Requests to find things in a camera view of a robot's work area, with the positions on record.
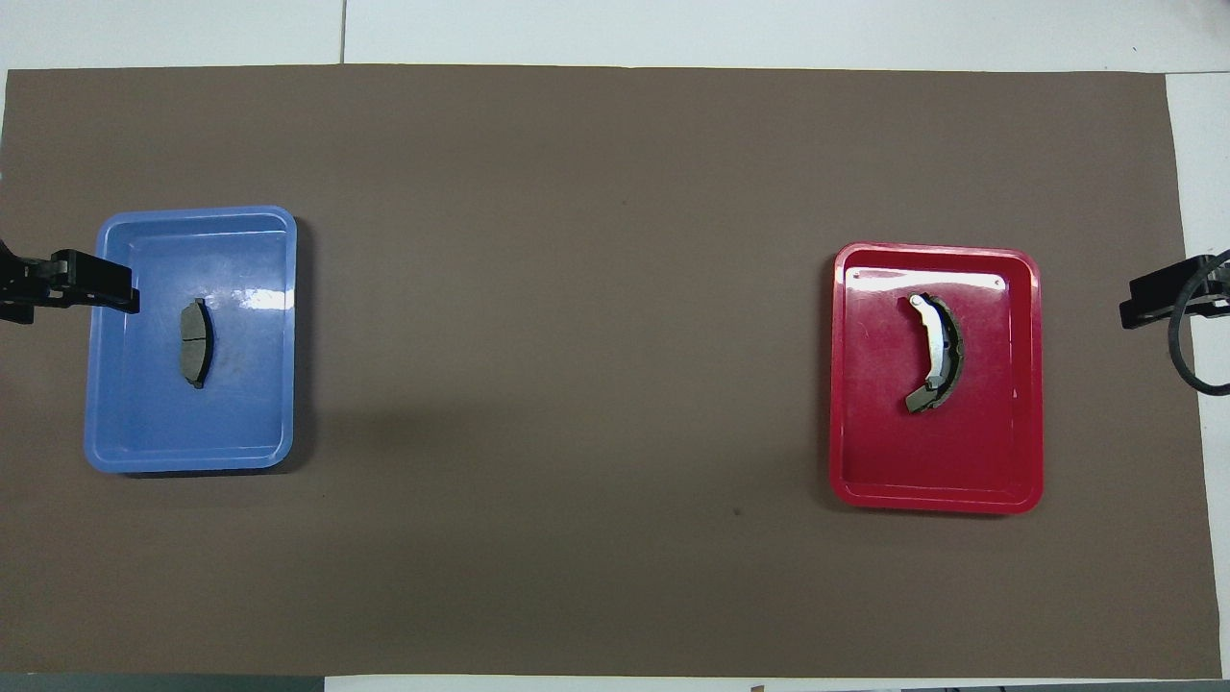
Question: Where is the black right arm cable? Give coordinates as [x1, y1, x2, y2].
[1167, 248, 1230, 398]

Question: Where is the dark grey brake pad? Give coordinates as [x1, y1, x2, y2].
[179, 298, 217, 390]

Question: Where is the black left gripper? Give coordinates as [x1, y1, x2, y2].
[0, 242, 141, 326]

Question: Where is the blue plastic tray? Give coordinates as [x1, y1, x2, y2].
[84, 206, 299, 475]

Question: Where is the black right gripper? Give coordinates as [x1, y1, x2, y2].
[1119, 250, 1230, 331]

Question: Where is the curved brake shoe silver web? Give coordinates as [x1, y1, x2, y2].
[903, 292, 965, 415]

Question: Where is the red plastic tray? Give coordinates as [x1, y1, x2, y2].
[828, 241, 1046, 515]

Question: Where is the brown table mat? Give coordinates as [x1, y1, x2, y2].
[0, 63, 1223, 680]

